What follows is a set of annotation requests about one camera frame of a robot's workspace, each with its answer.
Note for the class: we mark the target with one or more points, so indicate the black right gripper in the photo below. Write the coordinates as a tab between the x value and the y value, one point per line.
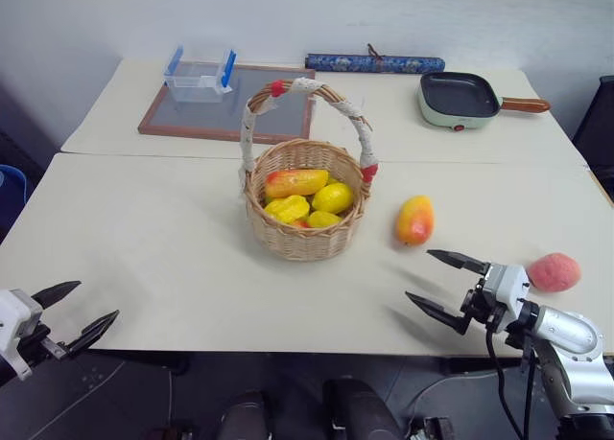
484	310

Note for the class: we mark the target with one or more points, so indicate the green electric frying pan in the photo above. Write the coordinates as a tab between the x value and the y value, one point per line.
460	99

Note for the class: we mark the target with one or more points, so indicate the pink peach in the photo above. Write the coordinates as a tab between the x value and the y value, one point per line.
555	272

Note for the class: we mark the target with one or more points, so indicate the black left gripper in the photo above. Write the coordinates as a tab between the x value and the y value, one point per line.
40	344

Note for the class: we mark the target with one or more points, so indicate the yellow starfruit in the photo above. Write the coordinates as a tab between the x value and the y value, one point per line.
287	209

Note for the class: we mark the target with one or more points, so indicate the blue patterned rolled scroll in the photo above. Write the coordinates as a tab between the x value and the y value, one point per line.
384	64

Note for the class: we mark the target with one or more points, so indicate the yellow red mango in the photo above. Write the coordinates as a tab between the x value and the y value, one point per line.
415	222

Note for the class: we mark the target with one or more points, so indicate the clear box with blue clips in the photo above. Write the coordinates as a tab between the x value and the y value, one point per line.
199	78

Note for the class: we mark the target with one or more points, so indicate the yellow lemon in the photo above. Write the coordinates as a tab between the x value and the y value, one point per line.
333	198

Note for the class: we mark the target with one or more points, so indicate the small yellow fruit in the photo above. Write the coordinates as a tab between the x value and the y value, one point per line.
323	218

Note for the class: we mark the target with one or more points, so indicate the wood framed grey board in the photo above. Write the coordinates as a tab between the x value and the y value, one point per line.
268	109

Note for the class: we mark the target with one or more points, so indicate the blue bin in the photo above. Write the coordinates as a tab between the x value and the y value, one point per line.
9	191

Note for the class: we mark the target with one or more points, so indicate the dark rounded shape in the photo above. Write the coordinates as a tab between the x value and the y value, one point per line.
244	418

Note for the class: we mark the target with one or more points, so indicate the long orange yellow mango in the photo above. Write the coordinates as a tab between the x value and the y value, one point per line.
295	182

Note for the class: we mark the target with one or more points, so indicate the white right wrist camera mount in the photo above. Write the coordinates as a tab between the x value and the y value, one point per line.
508	286

